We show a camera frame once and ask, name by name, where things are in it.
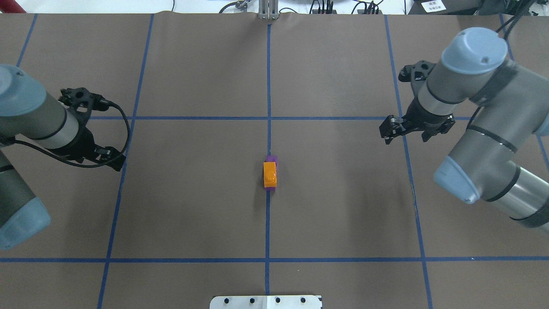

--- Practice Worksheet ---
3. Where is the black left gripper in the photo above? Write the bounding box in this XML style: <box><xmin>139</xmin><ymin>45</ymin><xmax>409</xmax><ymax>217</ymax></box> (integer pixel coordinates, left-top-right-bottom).
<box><xmin>55</xmin><ymin>115</ymin><xmax>126</xmax><ymax>172</ymax></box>

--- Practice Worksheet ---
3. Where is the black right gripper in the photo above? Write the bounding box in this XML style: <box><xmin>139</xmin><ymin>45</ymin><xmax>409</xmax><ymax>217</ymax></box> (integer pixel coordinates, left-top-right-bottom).
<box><xmin>379</xmin><ymin>99</ymin><xmax>455</xmax><ymax>145</ymax></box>

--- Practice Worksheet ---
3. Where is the purple trapezoid block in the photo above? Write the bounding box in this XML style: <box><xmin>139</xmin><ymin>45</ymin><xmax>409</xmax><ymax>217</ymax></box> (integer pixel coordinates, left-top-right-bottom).
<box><xmin>265</xmin><ymin>156</ymin><xmax>278</xmax><ymax>192</ymax></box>

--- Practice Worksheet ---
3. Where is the orange trapezoid block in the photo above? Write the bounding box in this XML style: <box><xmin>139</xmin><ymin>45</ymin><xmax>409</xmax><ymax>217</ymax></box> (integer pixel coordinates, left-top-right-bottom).
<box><xmin>263</xmin><ymin>161</ymin><xmax>277</xmax><ymax>190</ymax></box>

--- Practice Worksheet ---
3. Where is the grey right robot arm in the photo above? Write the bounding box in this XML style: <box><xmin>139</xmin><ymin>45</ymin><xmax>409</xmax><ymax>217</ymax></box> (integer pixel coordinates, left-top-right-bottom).
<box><xmin>379</xmin><ymin>27</ymin><xmax>549</xmax><ymax>233</ymax></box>

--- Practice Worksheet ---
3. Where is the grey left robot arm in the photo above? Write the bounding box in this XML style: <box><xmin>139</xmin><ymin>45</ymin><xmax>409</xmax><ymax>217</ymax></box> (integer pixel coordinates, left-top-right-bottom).
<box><xmin>0</xmin><ymin>64</ymin><xmax>131</xmax><ymax>251</ymax></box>

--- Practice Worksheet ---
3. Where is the black box with label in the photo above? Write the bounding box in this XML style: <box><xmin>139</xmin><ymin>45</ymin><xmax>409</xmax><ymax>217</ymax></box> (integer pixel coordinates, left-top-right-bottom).
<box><xmin>407</xmin><ymin>0</ymin><xmax>485</xmax><ymax>15</ymax></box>

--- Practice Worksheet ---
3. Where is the red object at corner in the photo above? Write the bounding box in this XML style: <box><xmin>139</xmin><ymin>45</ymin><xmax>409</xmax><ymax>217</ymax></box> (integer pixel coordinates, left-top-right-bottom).
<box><xmin>0</xmin><ymin>0</ymin><xmax>26</xmax><ymax>14</ymax></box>

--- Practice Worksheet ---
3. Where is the brown paper table mat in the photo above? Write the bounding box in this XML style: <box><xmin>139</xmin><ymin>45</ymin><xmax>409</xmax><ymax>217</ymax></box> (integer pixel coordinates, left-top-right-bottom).
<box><xmin>1</xmin><ymin>12</ymin><xmax>548</xmax><ymax>309</ymax></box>

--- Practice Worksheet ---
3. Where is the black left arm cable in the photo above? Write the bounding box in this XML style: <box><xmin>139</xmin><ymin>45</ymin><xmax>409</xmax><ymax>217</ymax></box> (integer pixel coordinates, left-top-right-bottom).
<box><xmin>0</xmin><ymin>99</ymin><xmax>131</xmax><ymax>168</ymax></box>

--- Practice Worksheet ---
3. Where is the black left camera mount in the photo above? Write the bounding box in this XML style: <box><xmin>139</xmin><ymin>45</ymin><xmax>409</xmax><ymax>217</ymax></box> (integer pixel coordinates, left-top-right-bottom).
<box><xmin>57</xmin><ymin>87</ymin><xmax>112</xmax><ymax>112</ymax></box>

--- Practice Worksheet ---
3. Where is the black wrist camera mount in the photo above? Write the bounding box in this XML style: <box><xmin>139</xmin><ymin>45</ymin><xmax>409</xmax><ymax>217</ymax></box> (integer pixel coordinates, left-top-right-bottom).
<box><xmin>398</xmin><ymin>60</ymin><xmax>437</xmax><ymax>97</ymax></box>

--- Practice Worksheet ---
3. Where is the black cable bundle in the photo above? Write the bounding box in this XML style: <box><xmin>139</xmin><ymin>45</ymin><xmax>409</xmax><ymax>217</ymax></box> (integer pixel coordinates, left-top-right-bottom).
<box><xmin>310</xmin><ymin>0</ymin><xmax>383</xmax><ymax>15</ymax></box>

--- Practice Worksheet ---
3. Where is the grey metal clamp post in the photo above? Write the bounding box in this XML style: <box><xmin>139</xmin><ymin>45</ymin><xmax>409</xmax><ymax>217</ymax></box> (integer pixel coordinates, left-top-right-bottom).
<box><xmin>258</xmin><ymin>0</ymin><xmax>280</xmax><ymax>20</ymax></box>

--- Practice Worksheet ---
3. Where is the white metal base plate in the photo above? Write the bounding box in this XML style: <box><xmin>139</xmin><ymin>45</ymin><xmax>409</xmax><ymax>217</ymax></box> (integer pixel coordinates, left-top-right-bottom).
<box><xmin>209</xmin><ymin>295</ymin><xmax>323</xmax><ymax>309</ymax></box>

